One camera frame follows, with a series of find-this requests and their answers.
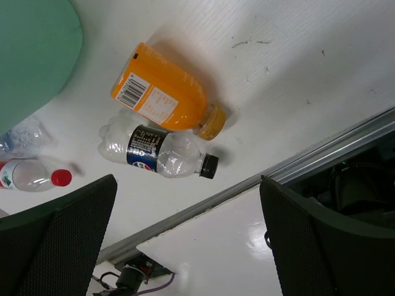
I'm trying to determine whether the aluminium table rail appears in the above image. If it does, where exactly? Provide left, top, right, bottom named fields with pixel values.
left=96, top=107, right=394, bottom=265

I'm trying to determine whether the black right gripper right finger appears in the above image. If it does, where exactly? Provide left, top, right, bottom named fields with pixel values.
left=259, top=176, right=394, bottom=295

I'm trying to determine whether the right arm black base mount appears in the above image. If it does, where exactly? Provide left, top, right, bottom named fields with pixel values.
left=87, top=253, right=175, bottom=295

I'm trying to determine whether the green plastic bin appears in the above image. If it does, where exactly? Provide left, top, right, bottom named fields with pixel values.
left=1, top=1, right=83, bottom=133

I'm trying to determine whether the clear Pepsi bottle black cap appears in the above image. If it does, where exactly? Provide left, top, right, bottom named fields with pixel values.
left=98, top=115, right=219, bottom=179

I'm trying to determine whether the clear bottle red cap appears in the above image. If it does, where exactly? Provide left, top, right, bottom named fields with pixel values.
left=1, top=158, right=73, bottom=193

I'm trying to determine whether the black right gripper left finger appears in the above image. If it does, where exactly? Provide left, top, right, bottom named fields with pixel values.
left=1, top=175, right=117, bottom=295

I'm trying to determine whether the orange juice bottle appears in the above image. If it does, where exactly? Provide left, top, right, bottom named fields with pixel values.
left=110, top=43, right=226, bottom=141

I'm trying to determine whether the clear bottle blue label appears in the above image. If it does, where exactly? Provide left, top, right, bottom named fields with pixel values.
left=1, top=118, right=45, bottom=159

